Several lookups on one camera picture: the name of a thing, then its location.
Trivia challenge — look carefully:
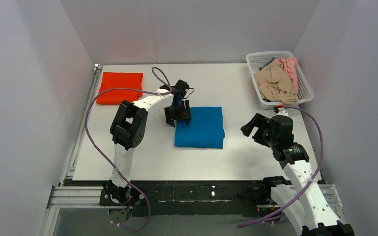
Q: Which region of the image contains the blue t shirt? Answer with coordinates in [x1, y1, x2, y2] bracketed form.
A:
[174, 107, 225, 149]

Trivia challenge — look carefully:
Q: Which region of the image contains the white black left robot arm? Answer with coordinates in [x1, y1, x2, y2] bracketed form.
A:
[103, 94, 191, 204]

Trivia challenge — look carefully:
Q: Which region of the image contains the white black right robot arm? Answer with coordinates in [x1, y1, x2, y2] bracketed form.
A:
[239, 113, 355, 236]

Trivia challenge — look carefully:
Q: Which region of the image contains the beige t shirt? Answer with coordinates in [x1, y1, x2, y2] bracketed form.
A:
[254, 63, 299, 104]

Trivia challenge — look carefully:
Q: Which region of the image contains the folded orange t shirt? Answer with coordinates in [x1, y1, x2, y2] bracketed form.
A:
[96, 72, 144, 106]

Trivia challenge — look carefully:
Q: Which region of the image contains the white plastic laundry basket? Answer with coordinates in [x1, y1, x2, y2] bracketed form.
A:
[245, 51, 314, 110]

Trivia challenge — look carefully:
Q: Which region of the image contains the pink t shirt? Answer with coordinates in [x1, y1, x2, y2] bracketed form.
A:
[271, 57, 299, 93]

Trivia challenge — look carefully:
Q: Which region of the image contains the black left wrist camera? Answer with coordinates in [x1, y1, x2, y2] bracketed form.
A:
[171, 80, 195, 100]

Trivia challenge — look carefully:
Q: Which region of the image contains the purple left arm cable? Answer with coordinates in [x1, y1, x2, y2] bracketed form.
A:
[84, 66, 152, 232]

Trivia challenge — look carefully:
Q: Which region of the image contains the aluminium frame rail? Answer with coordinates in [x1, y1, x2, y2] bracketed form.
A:
[40, 184, 346, 236]

